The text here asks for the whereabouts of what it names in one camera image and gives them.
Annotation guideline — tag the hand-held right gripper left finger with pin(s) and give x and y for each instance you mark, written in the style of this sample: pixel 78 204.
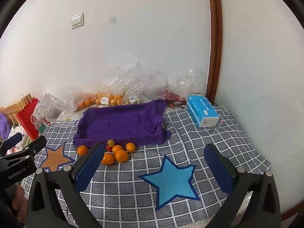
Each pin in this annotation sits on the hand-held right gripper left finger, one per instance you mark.
pixel 89 168

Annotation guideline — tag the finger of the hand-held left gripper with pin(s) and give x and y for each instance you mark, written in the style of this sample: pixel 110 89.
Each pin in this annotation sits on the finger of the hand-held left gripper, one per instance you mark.
pixel 30 147
pixel 10 140

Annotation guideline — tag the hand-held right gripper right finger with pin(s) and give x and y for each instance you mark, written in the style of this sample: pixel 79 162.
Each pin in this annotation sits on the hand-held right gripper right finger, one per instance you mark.
pixel 217 168

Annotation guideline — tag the green round fruit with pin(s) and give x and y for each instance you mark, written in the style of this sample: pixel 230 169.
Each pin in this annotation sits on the green round fruit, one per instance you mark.
pixel 110 143

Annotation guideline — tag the large orange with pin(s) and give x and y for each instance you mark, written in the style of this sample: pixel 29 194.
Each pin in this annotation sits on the large orange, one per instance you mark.
pixel 121 156

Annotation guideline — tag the purple towel tray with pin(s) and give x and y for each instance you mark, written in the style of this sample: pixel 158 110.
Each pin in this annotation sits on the purple towel tray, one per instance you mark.
pixel 123 121

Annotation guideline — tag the person's left hand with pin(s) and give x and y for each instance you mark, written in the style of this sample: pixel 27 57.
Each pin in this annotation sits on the person's left hand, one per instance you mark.
pixel 20 201

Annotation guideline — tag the white spotted cloth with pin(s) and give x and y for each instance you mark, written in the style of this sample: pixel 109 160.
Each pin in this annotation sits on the white spotted cloth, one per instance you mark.
pixel 17 131

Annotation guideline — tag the purple plush cloth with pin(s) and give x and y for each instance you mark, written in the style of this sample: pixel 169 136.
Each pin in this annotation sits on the purple plush cloth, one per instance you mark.
pixel 2 128

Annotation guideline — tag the red paper bag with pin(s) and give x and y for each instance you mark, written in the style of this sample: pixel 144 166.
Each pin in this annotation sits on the red paper bag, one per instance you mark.
pixel 27 121

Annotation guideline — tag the small red fruit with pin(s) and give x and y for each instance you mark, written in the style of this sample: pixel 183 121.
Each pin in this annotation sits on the small red fruit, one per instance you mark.
pixel 109 149

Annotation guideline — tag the wooden rack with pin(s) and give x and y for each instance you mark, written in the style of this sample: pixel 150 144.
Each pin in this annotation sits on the wooden rack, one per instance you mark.
pixel 9 110

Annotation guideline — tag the grey checked star blanket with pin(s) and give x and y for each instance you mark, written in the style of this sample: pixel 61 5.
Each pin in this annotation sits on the grey checked star blanket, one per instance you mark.
pixel 118 187

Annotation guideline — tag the white plastic bag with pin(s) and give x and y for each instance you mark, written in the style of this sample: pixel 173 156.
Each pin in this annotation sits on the white plastic bag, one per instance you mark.
pixel 47 110

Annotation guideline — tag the blue tissue pack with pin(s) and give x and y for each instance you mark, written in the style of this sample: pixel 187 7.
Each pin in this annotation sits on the blue tissue pack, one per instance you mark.
pixel 202 110

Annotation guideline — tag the labelled clear bag of oranges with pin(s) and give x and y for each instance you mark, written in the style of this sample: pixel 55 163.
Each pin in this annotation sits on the labelled clear bag of oranges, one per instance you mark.
pixel 114 99

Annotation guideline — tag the clear bag of brown fruit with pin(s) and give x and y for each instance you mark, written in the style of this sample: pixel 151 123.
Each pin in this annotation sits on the clear bag of brown fruit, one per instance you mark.
pixel 133 98

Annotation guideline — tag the clear bag of red fruit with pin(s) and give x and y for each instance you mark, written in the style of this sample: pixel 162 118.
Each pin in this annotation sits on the clear bag of red fruit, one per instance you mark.
pixel 173 96

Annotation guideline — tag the brown wooden door frame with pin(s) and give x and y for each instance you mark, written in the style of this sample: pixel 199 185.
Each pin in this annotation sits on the brown wooden door frame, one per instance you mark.
pixel 215 40

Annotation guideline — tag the white light switch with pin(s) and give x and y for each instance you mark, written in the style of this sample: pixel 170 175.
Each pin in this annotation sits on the white light switch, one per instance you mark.
pixel 77 21

